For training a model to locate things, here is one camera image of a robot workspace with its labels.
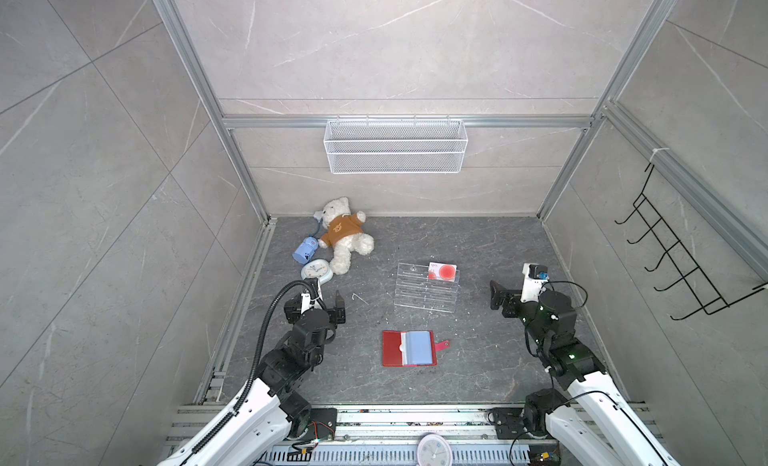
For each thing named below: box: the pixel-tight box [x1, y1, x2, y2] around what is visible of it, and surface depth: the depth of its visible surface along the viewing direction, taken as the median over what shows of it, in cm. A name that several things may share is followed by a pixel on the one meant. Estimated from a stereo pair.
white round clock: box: [416, 433, 453, 466], surface depth 70 cm
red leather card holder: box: [382, 330, 451, 367], surface depth 87 cm
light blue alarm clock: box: [301, 258, 334, 285], surface depth 102 cm
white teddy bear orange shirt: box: [314, 196, 375, 275], surface depth 106 cm
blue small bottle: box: [292, 236, 319, 265], surface depth 106 cm
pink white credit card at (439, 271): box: [428, 262, 457, 282], surface depth 95 cm
